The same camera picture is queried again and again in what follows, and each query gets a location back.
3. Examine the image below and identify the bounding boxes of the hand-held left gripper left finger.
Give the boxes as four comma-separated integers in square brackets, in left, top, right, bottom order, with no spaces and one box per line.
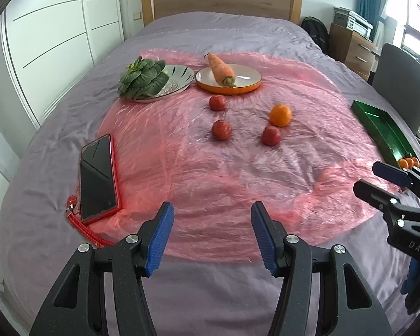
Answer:
[29,202,176,336]

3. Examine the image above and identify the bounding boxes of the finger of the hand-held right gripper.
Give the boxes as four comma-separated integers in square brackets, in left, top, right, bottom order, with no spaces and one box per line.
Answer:
[353,179,420,232]
[372,161,420,209]

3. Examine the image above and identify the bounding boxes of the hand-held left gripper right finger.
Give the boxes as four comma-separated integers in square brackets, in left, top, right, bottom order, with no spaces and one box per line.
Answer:
[251,201,394,336]

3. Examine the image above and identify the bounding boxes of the green rectangular tray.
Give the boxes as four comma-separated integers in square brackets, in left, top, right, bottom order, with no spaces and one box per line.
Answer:
[351,100,420,169]

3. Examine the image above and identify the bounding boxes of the person's right hand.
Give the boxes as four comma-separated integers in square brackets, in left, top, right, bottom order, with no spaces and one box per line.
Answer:
[401,257,420,310]

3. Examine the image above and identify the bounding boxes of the pink plastic sheet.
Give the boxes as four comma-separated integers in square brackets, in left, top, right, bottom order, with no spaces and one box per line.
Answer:
[98,50,389,263]

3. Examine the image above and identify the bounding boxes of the grey office chair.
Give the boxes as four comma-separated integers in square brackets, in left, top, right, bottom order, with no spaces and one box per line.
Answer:
[371,43,420,144]

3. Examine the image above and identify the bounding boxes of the smartphone in red case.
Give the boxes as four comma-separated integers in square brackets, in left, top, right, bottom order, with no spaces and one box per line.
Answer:
[79,134,121,223]

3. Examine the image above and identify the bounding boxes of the wooden drawer cabinet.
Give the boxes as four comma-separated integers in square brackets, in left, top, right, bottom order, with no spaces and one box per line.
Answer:
[329,24,377,81]

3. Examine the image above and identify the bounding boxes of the black backpack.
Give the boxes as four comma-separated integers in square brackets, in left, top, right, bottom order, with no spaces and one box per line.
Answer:
[301,16,330,55]

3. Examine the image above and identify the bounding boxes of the white printer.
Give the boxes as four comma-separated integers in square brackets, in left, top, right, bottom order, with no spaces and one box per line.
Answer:
[333,7,374,39]

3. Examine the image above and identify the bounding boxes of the orange rimmed white plate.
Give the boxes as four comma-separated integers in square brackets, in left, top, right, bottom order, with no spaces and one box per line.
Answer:
[195,64,263,95]

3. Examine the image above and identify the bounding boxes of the silver patterned plate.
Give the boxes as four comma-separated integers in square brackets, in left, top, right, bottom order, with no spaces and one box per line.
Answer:
[131,64,195,103]

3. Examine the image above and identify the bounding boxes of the green bok choy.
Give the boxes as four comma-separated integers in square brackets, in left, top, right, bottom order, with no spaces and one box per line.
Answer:
[118,56,170,99]

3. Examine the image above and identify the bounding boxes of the teal curtain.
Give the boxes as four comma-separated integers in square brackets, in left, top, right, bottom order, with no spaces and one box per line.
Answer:
[355,0,386,43]

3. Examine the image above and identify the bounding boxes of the carrot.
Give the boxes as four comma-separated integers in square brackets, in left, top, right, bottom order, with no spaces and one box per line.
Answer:
[207,53,236,88]

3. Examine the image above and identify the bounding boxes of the white wardrobe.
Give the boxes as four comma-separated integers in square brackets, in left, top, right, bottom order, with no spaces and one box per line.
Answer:
[0,0,125,130]

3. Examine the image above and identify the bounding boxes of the wooden headboard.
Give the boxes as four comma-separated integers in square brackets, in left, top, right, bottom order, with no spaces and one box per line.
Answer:
[141,0,302,27]

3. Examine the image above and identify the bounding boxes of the red braided lanyard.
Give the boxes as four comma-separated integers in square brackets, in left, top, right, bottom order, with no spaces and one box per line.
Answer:
[66,196,116,249]

